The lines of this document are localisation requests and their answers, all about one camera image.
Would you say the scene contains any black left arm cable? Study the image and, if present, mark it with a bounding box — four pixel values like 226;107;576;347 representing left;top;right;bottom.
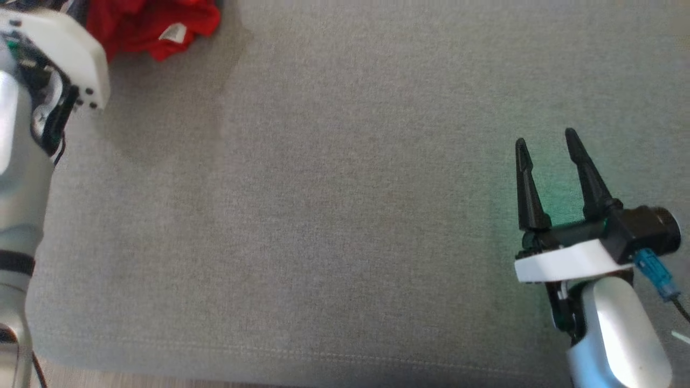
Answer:
31;350;49;388

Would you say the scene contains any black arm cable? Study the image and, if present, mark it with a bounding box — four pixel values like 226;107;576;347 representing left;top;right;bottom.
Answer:
31;350;49;388
671;295;690;324

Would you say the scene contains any grey sofa seat cushion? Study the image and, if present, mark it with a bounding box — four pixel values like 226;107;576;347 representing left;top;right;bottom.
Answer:
24;0;690;388

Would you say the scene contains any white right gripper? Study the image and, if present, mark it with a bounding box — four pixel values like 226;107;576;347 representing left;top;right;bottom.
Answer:
515;128;634;343

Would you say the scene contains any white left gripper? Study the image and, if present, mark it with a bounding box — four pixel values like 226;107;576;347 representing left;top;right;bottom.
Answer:
0;8;111;157

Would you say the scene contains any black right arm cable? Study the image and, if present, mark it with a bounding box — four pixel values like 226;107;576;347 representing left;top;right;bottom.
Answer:
671;295;690;324

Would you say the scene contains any red number 23 jersey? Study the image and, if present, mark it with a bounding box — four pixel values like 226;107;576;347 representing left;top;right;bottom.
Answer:
86;0;222;61

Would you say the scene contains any blue right cable connector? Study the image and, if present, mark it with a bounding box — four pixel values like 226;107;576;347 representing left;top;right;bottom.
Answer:
633;249;680;300

